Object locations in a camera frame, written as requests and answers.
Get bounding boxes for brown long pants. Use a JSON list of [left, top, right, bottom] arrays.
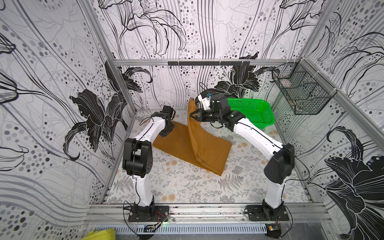
[[153, 116, 232, 176]]

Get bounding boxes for green plastic basket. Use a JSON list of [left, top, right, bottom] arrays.
[[228, 98, 275, 129]]

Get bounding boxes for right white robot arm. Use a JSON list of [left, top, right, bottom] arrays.
[[190, 93, 295, 221]]

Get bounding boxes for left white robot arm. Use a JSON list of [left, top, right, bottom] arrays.
[[122, 106, 176, 217]]

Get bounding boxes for yellow object at bottom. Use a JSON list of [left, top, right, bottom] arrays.
[[81, 228, 116, 240]]

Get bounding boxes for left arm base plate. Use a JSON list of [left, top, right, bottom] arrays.
[[128, 205, 170, 223]]

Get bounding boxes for slotted cable duct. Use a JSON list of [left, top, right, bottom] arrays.
[[95, 223, 267, 235]]

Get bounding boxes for black wire basket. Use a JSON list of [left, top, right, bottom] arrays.
[[272, 63, 337, 115]]

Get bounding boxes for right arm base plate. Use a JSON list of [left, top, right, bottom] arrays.
[[244, 204, 290, 222]]

